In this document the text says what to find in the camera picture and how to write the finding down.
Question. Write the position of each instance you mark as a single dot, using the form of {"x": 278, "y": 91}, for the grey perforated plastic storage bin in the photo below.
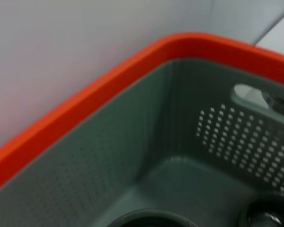
{"x": 132, "y": 142}

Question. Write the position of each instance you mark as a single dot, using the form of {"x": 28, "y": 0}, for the glass teacup with black sleeve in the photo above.
{"x": 151, "y": 211}
{"x": 269, "y": 212}

